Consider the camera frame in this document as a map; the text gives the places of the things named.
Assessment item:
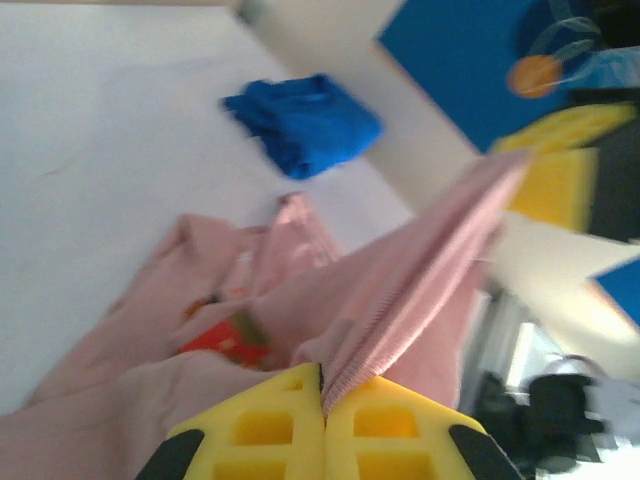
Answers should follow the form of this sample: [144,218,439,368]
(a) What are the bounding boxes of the blue folded t-shirt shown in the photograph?
[222,73,386,181]

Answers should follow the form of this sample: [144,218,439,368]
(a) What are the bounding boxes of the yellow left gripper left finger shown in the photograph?
[134,362,327,480]

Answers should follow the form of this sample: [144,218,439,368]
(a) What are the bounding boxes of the aluminium side rail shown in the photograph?
[467,289,549,399]

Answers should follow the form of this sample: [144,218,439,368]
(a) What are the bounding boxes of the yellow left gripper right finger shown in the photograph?
[323,374,526,480]

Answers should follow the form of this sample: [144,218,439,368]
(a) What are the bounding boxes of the pink t-shirt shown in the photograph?
[0,147,534,480]

